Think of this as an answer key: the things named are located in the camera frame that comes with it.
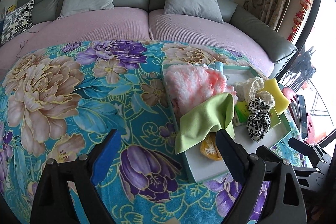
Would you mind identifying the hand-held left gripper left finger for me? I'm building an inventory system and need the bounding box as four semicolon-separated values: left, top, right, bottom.
29;129;122;224

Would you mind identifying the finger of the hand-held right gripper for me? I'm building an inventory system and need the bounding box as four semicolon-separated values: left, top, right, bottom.
256;146;283;161
288;137;329;162

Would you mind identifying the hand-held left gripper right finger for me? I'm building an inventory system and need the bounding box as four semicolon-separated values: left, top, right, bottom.
215;129;307;224

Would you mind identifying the orange packet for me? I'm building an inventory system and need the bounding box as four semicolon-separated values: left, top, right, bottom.
199;133;223;161

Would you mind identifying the teal cardboard tray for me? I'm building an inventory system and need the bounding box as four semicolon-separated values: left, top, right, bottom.
161;63;292;183

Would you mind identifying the black white spotted scrunchie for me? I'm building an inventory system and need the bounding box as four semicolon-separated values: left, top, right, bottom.
245;97;272;142

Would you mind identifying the green cloth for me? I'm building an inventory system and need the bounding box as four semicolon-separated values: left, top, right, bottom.
175;92;235;155

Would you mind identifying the yellow sponge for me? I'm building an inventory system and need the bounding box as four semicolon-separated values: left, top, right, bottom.
262;79;290;115

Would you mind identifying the cream lace cloth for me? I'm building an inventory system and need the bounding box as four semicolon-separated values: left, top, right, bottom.
234;77;276;109

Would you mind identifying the pink fluffy cloth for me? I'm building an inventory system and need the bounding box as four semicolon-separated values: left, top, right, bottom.
164;65;238;115

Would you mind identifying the blue face mask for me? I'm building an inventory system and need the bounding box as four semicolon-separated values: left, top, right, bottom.
210;61;223;75

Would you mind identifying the pink plastic object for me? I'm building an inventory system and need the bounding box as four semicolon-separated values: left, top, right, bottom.
282;88;315;146

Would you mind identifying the floral blue blanket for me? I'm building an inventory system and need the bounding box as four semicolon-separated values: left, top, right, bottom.
0;40;310;224

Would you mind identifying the black metal rack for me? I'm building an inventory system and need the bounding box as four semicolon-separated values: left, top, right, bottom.
278;47;318;93

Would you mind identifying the purple sofa cover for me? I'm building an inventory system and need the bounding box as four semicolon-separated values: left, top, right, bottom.
0;6;275;77

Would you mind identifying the black white patterned pillow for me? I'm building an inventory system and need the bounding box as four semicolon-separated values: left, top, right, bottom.
1;0;36;45

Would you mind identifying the white and yellow packaging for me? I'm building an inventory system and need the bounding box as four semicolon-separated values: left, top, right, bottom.
3;5;17;16

